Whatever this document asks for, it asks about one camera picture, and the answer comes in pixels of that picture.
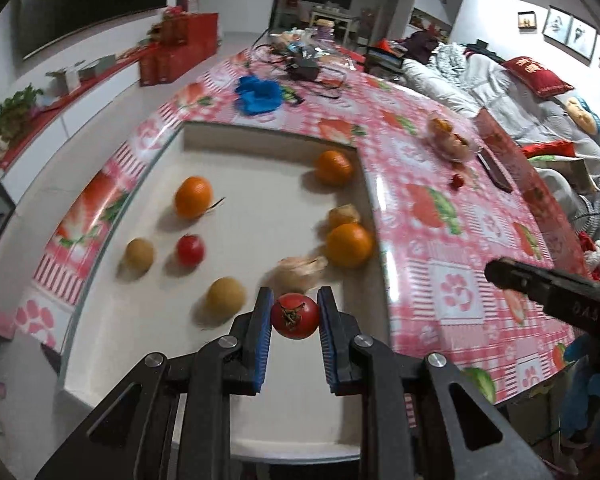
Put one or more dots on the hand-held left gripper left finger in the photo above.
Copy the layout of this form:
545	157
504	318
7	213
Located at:
265	340

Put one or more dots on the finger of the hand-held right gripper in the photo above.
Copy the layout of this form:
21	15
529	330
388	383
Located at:
525	277

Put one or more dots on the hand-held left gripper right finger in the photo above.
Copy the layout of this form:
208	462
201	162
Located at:
327	340

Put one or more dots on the red cherry tomato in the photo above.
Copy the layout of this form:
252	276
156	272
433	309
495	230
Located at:
295	316
457	180
190	249

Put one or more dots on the yellow-brown kiwi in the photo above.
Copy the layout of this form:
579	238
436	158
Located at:
225	296

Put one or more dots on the tan husked physalis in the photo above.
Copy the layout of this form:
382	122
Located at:
300	267
343	215
457	145

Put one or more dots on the large orange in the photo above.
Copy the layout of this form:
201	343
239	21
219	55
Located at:
439	126
349	244

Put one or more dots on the green-brown kiwi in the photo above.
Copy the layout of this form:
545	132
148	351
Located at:
140	255

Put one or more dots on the white rectangular tray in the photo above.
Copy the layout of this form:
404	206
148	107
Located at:
260	185

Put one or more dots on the person's right hand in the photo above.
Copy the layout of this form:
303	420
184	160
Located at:
592	390

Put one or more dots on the floor fan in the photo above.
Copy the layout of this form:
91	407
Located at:
587	215

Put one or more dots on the black smartphone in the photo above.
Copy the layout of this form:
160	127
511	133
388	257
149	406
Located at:
495	170

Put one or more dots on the beige cushion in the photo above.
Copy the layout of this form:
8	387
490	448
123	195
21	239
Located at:
572	172

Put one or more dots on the red frilled cushion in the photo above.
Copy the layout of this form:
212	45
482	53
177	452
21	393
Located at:
550	150

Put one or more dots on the clear glass bowl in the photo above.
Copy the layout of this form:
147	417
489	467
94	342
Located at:
450	152

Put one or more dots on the yellow and blue plush toy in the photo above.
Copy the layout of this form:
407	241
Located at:
582	115

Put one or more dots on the grey sofa with blankets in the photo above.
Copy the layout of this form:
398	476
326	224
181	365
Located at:
480	85

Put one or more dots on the red embroidered pillow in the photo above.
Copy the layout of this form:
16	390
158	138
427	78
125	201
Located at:
535	75

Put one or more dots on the blue glove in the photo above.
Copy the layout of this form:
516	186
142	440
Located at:
257	92

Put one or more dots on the black power adapter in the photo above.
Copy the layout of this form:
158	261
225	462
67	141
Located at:
302	67

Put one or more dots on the red gift boxes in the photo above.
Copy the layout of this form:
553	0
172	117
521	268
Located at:
180	45

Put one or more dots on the green potted plant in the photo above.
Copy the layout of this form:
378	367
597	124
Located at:
15	105

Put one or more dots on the black television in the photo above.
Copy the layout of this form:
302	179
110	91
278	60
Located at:
90	0

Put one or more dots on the framed wall picture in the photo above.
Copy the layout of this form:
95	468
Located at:
526	20
582	37
557	25

